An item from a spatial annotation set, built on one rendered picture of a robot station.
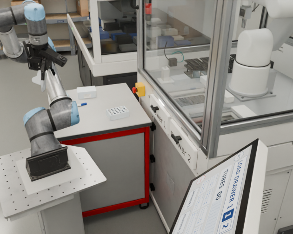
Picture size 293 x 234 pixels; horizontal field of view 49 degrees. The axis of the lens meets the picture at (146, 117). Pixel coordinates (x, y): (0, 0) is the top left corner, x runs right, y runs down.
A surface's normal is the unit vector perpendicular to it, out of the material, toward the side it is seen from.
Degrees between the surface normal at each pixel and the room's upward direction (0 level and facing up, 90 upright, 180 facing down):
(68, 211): 90
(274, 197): 90
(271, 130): 90
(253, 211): 40
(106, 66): 90
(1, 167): 0
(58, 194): 0
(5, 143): 0
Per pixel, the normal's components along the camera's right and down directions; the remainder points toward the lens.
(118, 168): 0.31, 0.47
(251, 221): 0.60, -0.55
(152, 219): 0.00, -0.87
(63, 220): 0.51, 0.43
